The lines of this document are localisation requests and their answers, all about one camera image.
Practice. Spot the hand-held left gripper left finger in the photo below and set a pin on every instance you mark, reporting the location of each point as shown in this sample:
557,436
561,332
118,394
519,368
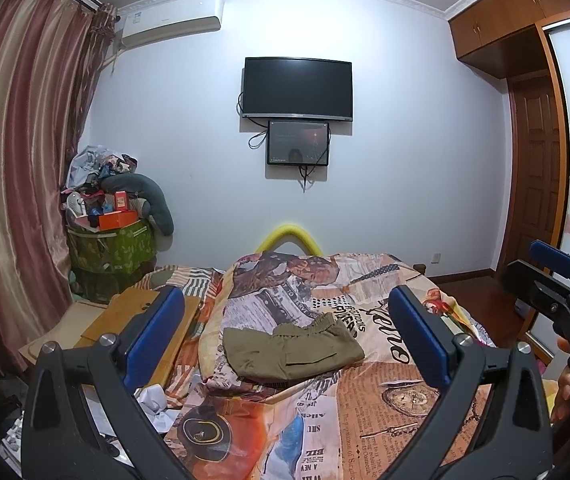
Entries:
157,330

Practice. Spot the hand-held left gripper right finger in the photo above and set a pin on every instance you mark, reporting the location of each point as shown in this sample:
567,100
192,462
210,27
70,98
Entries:
420,335

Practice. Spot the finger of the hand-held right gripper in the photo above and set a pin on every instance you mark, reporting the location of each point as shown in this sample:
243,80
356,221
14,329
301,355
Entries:
555,257
530,282

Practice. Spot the olive green pants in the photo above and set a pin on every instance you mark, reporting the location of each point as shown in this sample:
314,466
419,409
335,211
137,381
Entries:
290,355

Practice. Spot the person's right hand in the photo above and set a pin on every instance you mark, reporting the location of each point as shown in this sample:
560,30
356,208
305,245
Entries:
563,390

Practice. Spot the colourful cartoon plush blanket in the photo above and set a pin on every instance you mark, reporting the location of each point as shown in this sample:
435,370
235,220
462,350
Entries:
440,307

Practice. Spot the brown cardboard sheet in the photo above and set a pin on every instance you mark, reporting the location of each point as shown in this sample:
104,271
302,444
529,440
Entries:
115,315

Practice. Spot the crumpled white paper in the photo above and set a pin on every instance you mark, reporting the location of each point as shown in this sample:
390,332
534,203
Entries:
152,397

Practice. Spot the brown wooden door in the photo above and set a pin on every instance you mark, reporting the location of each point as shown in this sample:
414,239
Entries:
535,170

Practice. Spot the green patterned storage box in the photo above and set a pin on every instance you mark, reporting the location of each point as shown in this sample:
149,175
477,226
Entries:
115,250

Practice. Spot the newspaper printed blanket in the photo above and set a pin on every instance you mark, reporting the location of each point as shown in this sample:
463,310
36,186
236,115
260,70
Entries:
365,410

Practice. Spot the flat orange box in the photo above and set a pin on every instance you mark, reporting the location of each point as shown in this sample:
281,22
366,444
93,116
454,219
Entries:
117,220

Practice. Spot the grey long pillow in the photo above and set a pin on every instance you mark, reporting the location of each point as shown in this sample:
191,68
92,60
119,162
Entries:
157,205

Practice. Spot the small red box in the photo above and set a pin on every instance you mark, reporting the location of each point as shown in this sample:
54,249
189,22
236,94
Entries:
122,201

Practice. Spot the yellow foam tube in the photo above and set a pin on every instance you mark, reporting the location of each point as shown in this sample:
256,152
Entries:
290,232

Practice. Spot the pile of clothes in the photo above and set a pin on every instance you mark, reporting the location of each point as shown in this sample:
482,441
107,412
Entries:
90,165

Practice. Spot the striped red beige curtain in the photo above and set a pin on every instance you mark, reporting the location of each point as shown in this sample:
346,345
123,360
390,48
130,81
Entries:
15,160

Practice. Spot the brown overhead cabinets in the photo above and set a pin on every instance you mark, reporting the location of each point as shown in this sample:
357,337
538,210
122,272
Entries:
505,15

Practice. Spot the white air conditioner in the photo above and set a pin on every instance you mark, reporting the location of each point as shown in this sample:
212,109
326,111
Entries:
170,20

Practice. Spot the wooden bed post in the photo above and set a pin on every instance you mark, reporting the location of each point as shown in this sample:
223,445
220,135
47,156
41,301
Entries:
420,269

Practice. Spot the small black wall monitor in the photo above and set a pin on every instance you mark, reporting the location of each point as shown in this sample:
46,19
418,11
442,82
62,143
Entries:
297,142

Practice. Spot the black wall television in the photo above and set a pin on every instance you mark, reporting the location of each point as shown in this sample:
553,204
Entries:
297,87

